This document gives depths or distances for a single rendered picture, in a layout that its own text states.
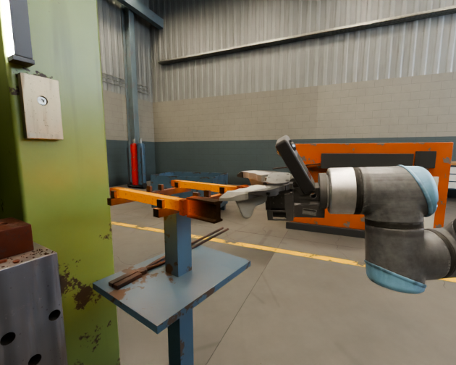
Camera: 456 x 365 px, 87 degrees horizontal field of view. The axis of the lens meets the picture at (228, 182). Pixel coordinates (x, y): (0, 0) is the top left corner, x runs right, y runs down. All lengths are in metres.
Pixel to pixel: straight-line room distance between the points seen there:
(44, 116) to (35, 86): 0.08
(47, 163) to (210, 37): 8.79
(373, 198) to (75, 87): 0.87
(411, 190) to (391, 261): 0.12
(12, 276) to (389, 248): 0.73
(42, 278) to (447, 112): 8.03
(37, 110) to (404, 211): 0.89
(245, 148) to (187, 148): 2.27
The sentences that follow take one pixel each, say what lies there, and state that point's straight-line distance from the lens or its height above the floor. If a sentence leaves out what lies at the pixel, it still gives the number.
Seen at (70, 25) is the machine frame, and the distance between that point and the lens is 1.00.
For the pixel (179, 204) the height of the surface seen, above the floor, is 1.04.
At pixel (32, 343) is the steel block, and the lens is 0.78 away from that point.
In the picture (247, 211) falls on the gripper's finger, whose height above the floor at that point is 1.03.
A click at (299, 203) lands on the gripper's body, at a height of 1.05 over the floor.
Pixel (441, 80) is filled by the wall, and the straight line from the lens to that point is 8.14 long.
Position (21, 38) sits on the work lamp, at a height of 1.43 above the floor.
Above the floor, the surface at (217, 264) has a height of 0.77.
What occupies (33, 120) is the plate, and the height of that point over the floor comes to 1.23.
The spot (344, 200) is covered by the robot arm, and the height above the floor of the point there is 1.06.
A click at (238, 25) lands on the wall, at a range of 9.12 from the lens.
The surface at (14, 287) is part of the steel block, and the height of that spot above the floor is 0.87.
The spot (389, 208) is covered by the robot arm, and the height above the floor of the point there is 1.05.
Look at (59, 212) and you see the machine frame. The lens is 0.92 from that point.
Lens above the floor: 1.15
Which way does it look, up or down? 7 degrees down
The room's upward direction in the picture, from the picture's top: straight up
